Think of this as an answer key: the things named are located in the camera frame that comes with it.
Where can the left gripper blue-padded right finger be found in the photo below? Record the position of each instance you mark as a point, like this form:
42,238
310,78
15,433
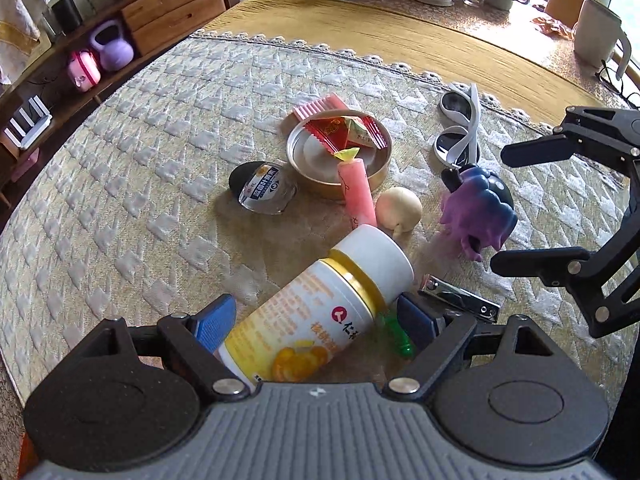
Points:
440,335

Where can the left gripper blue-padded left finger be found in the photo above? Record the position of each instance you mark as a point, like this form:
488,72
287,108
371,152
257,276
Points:
190,341

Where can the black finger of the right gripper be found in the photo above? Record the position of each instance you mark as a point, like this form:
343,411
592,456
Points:
583,273
609,136

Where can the white yellow vitamin bottle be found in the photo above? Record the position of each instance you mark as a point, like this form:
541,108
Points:
321,312

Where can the beige gourd ornament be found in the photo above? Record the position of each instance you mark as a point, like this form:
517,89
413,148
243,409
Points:
398,210

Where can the purple blue toy figure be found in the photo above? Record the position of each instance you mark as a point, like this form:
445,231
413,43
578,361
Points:
478,210

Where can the pink tube yellow tip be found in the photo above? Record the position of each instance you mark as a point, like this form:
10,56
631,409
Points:
356,189

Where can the clear eye-drop bottle black cap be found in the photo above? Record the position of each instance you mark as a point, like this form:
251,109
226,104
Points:
262,187

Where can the red candy wrapper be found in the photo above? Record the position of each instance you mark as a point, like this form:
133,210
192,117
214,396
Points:
342,133

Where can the green small screwdriver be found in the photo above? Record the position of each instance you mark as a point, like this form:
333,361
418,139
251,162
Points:
398,338

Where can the silver nail clipper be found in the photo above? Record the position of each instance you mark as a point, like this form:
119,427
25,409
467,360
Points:
459,298

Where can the white mug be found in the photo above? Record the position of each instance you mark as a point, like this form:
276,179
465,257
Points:
596,34

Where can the yellow tablecloth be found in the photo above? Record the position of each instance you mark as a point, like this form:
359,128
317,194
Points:
425,47

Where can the white sunglasses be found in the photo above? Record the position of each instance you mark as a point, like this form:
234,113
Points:
458,144

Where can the grey patterned table mat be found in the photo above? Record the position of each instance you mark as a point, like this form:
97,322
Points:
133,215

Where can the round gold tin lid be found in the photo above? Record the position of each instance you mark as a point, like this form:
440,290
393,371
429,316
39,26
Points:
317,168

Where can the pink ridged comb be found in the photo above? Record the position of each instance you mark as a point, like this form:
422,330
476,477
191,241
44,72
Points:
314,107

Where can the white wifi router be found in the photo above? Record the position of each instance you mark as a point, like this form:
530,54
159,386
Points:
28,123

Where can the pink small case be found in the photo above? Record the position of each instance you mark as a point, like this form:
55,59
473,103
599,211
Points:
83,70

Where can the purple kettlebell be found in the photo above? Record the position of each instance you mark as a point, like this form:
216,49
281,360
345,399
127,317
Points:
116,53

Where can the wooden tv cabinet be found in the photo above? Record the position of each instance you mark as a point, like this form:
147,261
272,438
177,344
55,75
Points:
150,26

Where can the black cylindrical speaker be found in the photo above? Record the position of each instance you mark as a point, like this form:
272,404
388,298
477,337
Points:
68,16

